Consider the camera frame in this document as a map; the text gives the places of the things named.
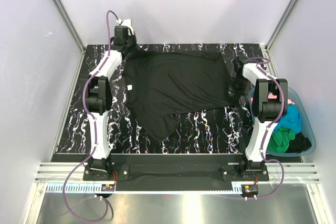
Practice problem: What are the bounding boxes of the black t shirt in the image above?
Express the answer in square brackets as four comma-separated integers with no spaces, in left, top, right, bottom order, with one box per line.
[286,132,312,153]
[123,50,238,142]

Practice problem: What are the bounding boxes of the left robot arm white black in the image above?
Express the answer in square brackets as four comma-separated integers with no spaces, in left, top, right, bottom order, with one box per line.
[82,19,136,175]

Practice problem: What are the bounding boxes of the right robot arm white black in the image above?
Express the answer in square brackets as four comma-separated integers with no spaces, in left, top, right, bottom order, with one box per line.
[229,57,288,178]

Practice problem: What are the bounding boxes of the pink t shirt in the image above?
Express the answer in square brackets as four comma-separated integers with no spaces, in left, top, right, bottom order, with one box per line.
[250,93,295,105]

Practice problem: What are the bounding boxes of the blue t shirt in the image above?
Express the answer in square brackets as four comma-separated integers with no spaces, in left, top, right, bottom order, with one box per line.
[273,104,302,134]

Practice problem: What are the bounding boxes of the green t shirt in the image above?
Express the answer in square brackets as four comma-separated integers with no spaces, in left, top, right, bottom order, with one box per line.
[267,126,296,153]

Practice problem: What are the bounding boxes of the teal plastic laundry basket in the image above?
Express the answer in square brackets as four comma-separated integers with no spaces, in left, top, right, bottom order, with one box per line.
[244,87,316,162]

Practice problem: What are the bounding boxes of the black t shirt in basket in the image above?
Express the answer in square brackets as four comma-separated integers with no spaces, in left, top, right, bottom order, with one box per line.
[286,132,312,153]

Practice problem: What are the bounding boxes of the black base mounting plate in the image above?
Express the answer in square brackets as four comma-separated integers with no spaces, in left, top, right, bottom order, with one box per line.
[83,154,269,193]

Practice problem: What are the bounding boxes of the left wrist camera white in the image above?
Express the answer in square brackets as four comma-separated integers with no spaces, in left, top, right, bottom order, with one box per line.
[116,18,135,35]

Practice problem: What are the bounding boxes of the left aluminium frame post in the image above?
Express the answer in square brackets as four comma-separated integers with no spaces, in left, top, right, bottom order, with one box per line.
[51,0,86,53]

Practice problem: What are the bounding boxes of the aluminium frame post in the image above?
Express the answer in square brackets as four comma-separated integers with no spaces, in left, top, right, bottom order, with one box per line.
[265,0,300,52]
[51,0,86,53]

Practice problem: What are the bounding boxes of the right aluminium frame post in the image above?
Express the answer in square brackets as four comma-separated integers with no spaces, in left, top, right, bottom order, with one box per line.
[265,0,300,52]

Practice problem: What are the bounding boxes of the aluminium rail profile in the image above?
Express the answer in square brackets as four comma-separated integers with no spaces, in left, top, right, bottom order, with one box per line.
[35,163,320,183]

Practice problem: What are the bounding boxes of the white slotted cable duct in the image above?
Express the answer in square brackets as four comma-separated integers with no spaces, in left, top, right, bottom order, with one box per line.
[46,183,243,195]

